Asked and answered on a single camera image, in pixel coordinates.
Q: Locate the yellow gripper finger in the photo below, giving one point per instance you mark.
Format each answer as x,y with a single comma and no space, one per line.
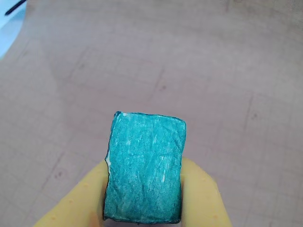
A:
80,201
201,201

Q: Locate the blue block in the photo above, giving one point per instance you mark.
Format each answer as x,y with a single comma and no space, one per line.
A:
146,165

